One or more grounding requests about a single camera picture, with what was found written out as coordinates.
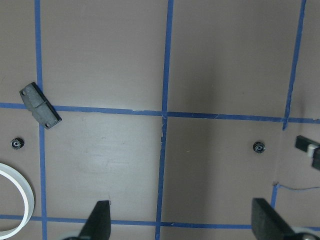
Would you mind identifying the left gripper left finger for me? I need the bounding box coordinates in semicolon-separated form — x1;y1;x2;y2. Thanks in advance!
59;200;112;240

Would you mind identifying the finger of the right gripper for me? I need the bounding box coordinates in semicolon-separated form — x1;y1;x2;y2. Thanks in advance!
295;135;320;171

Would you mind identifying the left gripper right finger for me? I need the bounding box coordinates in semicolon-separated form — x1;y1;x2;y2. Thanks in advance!
251;198;320;240

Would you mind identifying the white curved plastic bracket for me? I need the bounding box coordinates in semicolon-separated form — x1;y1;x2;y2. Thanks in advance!
0;163;35;240

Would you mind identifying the small black plastic block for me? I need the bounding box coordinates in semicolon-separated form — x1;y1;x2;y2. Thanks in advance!
19;82;62;130

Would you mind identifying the small black bearing gear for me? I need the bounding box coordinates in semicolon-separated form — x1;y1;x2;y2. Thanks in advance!
10;137;25;150

